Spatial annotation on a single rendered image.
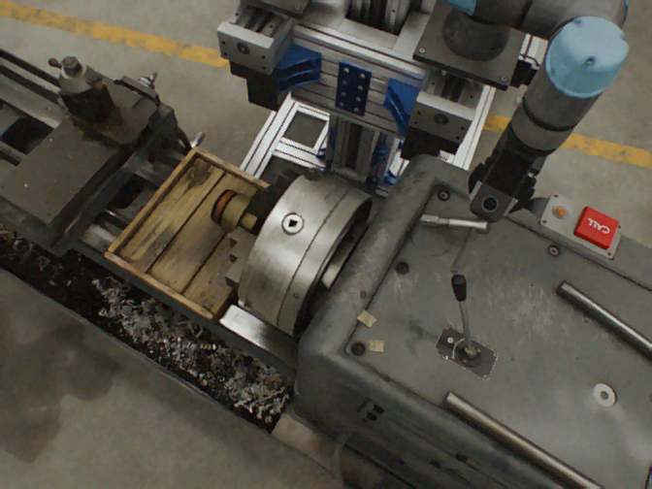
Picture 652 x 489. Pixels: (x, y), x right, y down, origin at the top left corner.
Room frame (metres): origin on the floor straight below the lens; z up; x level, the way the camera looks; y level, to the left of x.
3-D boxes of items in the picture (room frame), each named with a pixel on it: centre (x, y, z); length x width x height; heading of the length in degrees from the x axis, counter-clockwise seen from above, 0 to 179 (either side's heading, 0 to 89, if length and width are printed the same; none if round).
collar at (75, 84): (0.76, 0.58, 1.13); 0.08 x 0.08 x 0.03
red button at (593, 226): (0.47, -0.46, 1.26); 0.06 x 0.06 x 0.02; 67
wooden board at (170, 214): (0.55, 0.29, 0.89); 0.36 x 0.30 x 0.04; 157
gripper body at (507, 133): (0.47, -0.26, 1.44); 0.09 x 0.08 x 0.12; 157
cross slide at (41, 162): (0.70, 0.61, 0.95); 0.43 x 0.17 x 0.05; 157
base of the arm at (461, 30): (0.99, -0.28, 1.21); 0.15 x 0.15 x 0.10
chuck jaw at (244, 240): (0.39, 0.15, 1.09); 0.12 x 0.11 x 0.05; 157
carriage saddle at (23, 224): (0.70, 0.66, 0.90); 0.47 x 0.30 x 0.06; 157
